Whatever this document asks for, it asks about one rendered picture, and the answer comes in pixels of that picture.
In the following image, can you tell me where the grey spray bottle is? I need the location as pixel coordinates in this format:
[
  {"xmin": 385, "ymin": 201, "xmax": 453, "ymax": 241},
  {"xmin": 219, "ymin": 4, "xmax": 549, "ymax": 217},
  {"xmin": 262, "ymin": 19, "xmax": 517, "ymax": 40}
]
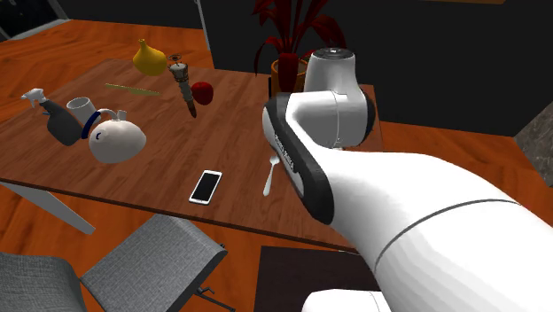
[{"xmin": 20, "ymin": 88, "xmax": 85, "ymax": 147}]

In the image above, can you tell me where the wooden table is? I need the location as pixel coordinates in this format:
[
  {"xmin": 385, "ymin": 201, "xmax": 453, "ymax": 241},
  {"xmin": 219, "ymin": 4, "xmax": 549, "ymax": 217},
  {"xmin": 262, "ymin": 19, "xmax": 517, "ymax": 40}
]
[{"xmin": 0, "ymin": 58, "xmax": 386, "ymax": 254}]

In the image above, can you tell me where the white mug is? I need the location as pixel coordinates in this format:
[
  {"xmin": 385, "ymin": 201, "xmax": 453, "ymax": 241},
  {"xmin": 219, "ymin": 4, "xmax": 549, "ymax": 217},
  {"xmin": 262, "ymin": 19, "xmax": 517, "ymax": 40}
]
[{"xmin": 66, "ymin": 97, "xmax": 102, "ymax": 129}]

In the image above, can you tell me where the white round jug blue band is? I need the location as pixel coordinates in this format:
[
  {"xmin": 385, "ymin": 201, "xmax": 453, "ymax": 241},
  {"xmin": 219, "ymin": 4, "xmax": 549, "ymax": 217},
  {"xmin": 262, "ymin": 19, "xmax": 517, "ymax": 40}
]
[{"xmin": 81, "ymin": 108, "xmax": 147, "ymax": 165}]

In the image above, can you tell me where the white spoon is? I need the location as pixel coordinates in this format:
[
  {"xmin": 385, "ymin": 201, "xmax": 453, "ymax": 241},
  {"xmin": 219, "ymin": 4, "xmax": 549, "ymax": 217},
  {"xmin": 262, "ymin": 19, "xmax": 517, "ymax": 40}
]
[{"xmin": 262, "ymin": 154, "xmax": 281, "ymax": 198}]

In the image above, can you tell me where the yellow gourd vase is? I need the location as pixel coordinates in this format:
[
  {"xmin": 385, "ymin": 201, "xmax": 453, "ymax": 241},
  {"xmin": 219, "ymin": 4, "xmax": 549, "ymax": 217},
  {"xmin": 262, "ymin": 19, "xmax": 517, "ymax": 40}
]
[{"xmin": 131, "ymin": 38, "xmax": 168, "ymax": 77}]

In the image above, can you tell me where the brown pepper grinder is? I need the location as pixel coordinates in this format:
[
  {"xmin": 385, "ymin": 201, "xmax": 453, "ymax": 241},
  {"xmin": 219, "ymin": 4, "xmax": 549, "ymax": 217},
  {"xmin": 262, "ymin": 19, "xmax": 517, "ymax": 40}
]
[{"xmin": 167, "ymin": 53, "xmax": 198, "ymax": 119}]

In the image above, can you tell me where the red potted plant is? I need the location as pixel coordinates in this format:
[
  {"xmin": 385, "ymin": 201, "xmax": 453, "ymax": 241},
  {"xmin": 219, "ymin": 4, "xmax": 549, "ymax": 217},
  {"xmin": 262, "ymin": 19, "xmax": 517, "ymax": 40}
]
[{"xmin": 252, "ymin": 0, "xmax": 347, "ymax": 98}]

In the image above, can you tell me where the dark robot stand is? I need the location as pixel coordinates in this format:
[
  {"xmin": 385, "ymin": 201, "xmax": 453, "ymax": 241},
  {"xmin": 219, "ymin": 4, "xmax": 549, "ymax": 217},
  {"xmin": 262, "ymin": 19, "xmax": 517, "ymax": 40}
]
[{"xmin": 253, "ymin": 246, "xmax": 381, "ymax": 312}]

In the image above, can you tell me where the grey stone block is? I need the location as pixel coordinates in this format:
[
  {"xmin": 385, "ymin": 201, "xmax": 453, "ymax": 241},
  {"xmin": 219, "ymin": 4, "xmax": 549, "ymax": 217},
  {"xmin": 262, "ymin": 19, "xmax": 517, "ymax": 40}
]
[{"xmin": 513, "ymin": 101, "xmax": 553, "ymax": 189}]

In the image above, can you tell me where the red apple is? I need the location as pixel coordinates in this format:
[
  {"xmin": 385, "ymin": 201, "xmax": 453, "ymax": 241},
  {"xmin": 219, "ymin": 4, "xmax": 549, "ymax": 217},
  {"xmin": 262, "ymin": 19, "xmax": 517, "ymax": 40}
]
[{"xmin": 191, "ymin": 81, "xmax": 215, "ymax": 106}]

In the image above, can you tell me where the grey office chair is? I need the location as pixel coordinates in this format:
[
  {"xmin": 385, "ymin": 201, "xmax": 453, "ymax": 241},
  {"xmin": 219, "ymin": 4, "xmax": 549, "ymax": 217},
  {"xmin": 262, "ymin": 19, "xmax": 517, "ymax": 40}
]
[{"xmin": 0, "ymin": 213, "xmax": 237, "ymax": 312}]

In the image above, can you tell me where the white smartphone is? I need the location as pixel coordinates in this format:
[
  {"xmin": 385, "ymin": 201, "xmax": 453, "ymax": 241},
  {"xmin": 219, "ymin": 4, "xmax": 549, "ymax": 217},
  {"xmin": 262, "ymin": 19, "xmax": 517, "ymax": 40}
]
[{"xmin": 188, "ymin": 169, "xmax": 223, "ymax": 206}]

